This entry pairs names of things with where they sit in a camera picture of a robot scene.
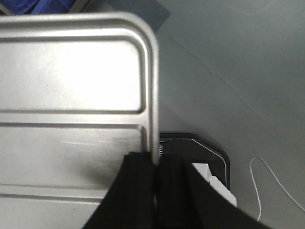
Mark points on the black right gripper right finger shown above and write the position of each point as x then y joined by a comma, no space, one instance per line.
186,201

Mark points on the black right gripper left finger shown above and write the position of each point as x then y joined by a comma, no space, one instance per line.
129,203

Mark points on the silver metal tray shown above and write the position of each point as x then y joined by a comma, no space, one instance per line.
78,92

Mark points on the blue plastic box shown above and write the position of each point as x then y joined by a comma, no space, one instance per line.
38,6

